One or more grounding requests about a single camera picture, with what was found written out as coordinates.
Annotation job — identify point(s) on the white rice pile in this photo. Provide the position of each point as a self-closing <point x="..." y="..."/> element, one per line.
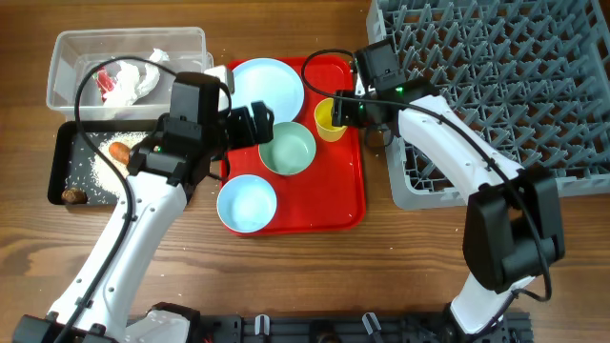
<point x="88" y="172"/>

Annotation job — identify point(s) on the large light blue plate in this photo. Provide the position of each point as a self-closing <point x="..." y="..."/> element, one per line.
<point x="271" y="81"/>

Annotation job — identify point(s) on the mint green bowl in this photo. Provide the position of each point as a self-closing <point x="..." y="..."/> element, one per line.
<point x="291" y="151"/>

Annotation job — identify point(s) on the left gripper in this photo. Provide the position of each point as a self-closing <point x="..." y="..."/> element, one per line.
<point x="246" y="132"/>

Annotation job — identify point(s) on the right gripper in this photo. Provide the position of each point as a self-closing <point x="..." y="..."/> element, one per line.
<point x="341" y="110"/>

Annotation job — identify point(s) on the yellow plastic cup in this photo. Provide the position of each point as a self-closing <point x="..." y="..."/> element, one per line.
<point x="323" y="121"/>

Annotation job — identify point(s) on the orange carrot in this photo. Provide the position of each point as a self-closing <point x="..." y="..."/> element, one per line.
<point x="120" y="152"/>

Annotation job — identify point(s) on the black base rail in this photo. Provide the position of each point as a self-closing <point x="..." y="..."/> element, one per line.
<point x="369" y="327"/>

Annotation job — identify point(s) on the light blue bowl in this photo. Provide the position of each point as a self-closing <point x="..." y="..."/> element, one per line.
<point x="246" y="204"/>

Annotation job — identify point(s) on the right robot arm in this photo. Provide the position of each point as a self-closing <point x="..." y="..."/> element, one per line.
<point x="513" y="230"/>

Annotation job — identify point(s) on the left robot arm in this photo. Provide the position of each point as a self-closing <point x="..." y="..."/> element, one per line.
<point x="164" y="170"/>

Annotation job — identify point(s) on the grey dishwasher rack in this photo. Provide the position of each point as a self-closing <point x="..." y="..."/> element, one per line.
<point x="530" y="77"/>

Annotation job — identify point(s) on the red serving tray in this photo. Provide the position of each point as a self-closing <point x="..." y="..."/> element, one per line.
<point x="330" y="194"/>

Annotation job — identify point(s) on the black plastic tray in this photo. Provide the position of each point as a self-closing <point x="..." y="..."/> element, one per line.
<point x="64" y="138"/>

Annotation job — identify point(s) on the white tissue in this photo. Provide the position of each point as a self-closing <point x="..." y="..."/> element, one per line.
<point x="130" y="84"/>

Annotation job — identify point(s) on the red snack wrapper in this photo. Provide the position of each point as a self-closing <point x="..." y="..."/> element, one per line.
<point x="104" y="82"/>

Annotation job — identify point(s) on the brown food scrap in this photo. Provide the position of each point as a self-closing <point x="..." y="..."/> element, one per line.
<point x="74" y="196"/>

